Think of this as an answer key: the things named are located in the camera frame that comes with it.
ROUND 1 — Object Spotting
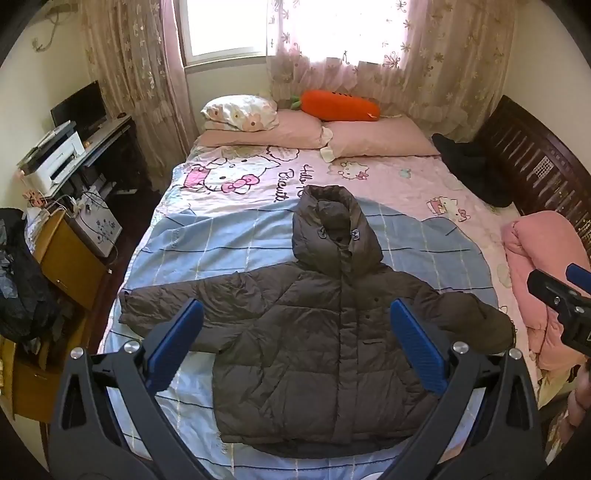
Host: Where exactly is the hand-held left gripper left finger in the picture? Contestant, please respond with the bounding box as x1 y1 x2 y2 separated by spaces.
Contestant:
48 300 206 480

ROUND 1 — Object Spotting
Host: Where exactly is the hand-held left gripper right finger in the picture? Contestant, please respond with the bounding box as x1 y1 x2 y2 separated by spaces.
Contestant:
383 298 541 480

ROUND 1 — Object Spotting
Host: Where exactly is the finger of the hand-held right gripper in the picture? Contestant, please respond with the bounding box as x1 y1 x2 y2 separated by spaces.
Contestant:
527 269 583 315
566 263 591 291

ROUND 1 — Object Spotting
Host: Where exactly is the brown hooded puffer jacket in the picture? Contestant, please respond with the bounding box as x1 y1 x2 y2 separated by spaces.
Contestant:
117 185 517 457

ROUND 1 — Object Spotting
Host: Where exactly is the person's right hand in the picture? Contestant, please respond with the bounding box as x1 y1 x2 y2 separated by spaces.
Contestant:
569 362 591 430

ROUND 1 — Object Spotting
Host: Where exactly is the pink folded quilt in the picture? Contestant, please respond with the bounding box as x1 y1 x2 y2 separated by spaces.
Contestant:
502 210 591 374

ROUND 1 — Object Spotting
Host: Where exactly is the bed with cartoon printed sheet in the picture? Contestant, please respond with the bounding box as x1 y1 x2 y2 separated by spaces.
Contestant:
99 115 555 462

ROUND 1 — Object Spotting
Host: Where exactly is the dark wooden headboard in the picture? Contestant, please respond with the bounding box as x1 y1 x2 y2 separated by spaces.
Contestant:
475 95 591 247

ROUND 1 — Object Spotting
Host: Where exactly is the yellow wooden cabinet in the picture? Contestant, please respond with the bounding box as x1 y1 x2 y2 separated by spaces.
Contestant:
11 208 112 423

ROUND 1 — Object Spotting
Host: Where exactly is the white floral printed box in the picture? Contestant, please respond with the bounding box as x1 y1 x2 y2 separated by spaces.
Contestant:
65 185 123 259

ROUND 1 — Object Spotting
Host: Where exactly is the black clothing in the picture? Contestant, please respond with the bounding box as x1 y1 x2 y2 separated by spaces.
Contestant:
431 133 515 208

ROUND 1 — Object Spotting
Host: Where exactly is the black plastic bag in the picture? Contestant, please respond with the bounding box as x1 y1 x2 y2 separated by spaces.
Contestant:
0 208 61 344

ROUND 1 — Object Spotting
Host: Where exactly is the grey computer desk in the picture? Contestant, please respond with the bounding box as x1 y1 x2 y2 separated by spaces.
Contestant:
46 114 153 197

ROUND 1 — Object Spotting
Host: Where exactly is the pink pillow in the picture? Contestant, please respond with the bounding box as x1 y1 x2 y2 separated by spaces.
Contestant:
194 111 324 149
321 117 441 162

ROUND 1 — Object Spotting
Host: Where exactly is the white printer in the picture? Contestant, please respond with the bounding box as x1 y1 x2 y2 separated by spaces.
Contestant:
17 121 87 190

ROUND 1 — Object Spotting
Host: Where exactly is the white floral pillow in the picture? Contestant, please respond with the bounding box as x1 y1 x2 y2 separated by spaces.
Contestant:
201 95 280 132

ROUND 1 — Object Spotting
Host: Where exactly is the black monitor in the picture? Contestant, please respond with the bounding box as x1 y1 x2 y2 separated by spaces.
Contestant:
50 80 108 136

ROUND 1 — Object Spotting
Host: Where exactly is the orange carrot plush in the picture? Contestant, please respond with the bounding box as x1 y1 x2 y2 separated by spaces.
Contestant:
290 90 382 122

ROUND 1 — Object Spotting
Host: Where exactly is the beige floral lace curtain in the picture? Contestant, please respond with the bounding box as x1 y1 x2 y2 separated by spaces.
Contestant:
78 0 197 195

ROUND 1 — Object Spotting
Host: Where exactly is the pink sheer floral curtain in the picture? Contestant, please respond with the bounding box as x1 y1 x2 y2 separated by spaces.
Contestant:
265 0 518 139

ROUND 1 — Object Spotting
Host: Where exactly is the window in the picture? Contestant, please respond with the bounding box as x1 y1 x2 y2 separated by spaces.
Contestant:
178 0 273 70

